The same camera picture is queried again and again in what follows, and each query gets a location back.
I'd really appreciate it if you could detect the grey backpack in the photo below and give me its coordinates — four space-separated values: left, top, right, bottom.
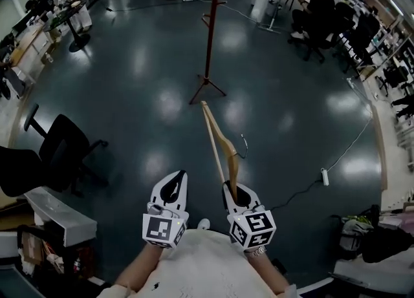
331 214 376 261

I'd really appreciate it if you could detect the black office chair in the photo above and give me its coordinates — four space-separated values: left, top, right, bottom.
287 15 340 63
24 102 109 198
334 1 381 74

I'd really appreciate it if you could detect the wooden hanger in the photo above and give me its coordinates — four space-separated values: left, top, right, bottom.
200 100 248 201

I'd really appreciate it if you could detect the red-brown wooden coat rack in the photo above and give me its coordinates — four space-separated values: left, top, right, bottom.
189 0 228 105

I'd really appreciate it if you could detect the white power cable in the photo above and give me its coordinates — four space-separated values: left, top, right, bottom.
323 76 375 172

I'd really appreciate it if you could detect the black chair backrest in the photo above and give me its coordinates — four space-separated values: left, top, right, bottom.
0 145 45 198

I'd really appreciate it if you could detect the person's left forearm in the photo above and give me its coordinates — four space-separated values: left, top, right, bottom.
114 243 164 291

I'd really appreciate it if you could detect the white floor mop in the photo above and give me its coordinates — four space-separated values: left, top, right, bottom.
257 0 283 35

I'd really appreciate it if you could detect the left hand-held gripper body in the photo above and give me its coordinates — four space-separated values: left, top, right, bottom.
142 202 190 250

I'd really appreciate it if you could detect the black power cable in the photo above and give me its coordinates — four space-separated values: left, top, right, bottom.
270 178 324 211

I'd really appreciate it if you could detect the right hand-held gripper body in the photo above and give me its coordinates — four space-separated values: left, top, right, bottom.
226 204 278 250

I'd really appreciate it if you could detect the grey desk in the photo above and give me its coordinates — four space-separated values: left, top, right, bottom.
24 186 98 248

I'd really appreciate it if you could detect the round black table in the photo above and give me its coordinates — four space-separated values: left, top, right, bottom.
43 0 92 53

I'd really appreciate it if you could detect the person's right forearm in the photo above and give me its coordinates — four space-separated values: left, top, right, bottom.
245 251 289 295

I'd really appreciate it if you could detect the black bag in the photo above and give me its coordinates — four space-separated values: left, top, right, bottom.
361 225 414 264

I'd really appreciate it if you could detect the cardboard box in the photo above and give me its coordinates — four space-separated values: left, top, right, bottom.
17 225 45 267

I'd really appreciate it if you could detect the silver wristwatch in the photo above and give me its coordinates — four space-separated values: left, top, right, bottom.
244 245 268 258

